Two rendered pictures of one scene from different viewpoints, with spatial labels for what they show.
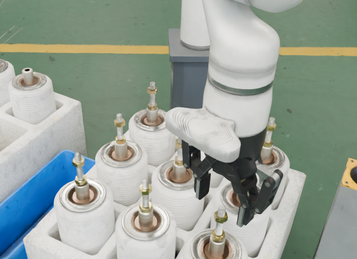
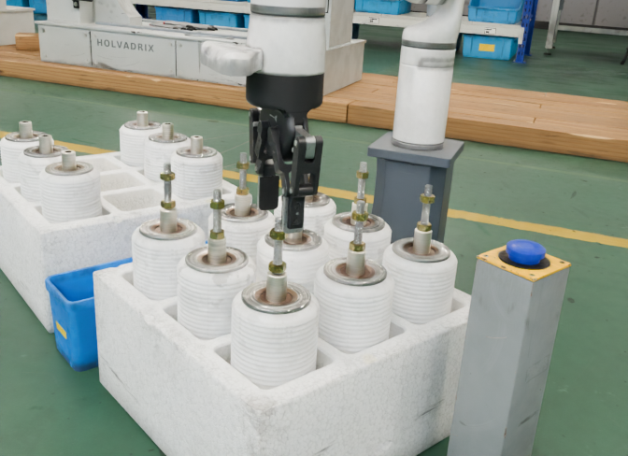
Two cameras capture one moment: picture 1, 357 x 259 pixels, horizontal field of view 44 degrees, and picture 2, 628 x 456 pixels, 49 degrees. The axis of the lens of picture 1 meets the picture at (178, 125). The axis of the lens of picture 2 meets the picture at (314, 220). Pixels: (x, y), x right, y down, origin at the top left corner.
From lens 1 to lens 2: 45 cm
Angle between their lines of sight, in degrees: 27
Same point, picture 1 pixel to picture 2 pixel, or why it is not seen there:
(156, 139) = not seen: hidden behind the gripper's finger
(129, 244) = (182, 272)
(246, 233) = (342, 312)
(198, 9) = (411, 91)
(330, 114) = not seen: outside the picture
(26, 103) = (183, 172)
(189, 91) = (391, 206)
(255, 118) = (286, 49)
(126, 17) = not seen: hidden behind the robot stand
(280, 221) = (415, 335)
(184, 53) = (387, 148)
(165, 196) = (263, 254)
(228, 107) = (256, 32)
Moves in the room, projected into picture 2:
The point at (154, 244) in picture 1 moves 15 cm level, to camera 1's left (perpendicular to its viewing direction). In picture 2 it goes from (209, 277) to (107, 249)
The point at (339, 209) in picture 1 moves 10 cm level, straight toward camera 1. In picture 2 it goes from (478, 303) to (410, 327)
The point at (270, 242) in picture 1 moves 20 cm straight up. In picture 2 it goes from (381, 348) to (398, 183)
